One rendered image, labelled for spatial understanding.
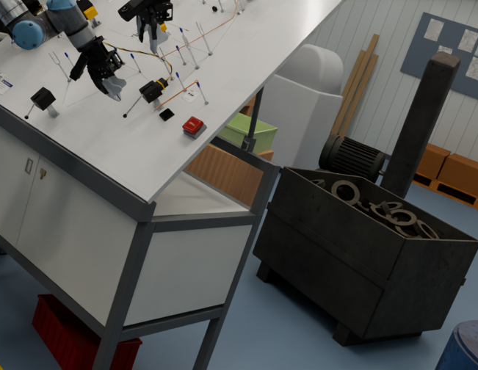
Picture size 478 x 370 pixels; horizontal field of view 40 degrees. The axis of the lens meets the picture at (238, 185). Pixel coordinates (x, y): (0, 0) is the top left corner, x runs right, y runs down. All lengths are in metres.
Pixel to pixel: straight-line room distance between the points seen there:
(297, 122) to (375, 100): 4.07
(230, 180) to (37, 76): 1.85
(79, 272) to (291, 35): 1.07
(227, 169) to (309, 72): 2.90
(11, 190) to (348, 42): 8.88
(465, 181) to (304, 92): 3.35
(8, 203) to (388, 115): 8.64
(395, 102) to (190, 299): 8.56
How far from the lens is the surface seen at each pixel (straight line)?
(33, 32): 1.85
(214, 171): 4.16
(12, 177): 2.56
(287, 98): 6.89
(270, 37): 2.28
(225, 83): 2.18
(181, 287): 2.30
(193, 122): 2.05
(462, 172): 9.36
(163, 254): 2.13
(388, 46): 10.77
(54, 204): 2.35
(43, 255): 2.42
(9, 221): 2.59
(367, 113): 10.78
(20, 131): 2.45
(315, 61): 6.82
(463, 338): 2.12
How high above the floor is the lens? 1.49
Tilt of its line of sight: 15 degrees down
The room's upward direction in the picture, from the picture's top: 19 degrees clockwise
